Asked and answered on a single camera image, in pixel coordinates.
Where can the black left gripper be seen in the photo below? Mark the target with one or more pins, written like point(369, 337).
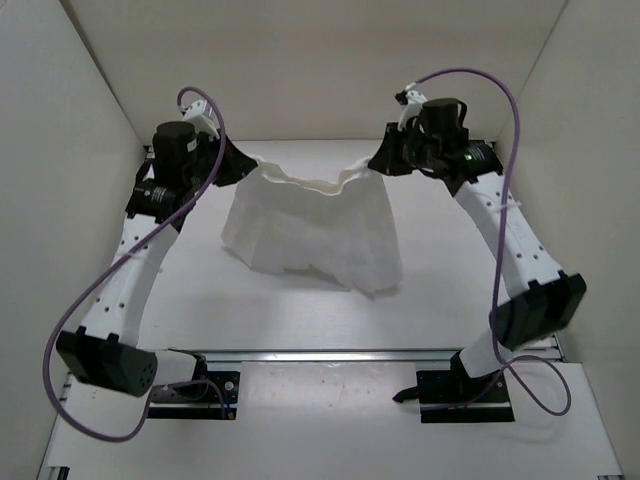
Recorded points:
point(239, 162)

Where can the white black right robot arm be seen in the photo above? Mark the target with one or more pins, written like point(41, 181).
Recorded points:
point(533, 296)

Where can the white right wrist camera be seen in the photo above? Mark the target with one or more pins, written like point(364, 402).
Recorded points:
point(411, 101)

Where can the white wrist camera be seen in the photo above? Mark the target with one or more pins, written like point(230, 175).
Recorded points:
point(411, 101)
point(200, 114)

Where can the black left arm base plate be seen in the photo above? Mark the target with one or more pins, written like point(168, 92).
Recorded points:
point(201, 401)

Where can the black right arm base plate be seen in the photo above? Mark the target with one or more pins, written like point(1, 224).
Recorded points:
point(445, 400)

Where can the white pleated skirt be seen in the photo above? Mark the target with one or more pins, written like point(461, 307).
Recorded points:
point(344, 228)

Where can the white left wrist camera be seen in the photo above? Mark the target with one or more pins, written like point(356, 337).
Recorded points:
point(200, 114)

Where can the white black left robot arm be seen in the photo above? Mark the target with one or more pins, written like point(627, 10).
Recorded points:
point(103, 351)

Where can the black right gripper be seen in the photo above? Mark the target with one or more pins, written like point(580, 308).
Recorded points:
point(385, 161)

